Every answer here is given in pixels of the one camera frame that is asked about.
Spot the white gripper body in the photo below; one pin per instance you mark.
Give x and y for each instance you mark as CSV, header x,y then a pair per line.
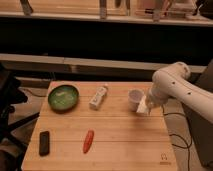
x,y
152,101

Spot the white sponge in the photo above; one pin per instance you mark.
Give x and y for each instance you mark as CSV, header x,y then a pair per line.
x,y
143,109

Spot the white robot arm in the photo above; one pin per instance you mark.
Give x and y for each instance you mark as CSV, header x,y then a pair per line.
x,y
171,81

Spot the white ceramic cup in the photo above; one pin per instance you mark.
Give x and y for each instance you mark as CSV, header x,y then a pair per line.
x,y
134,98

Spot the green bowl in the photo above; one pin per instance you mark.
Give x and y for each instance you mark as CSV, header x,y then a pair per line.
x,y
63,97

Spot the black phone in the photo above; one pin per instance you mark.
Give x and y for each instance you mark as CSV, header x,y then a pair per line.
x,y
44,143

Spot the black office chair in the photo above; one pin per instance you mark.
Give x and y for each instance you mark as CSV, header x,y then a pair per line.
x,y
9,95

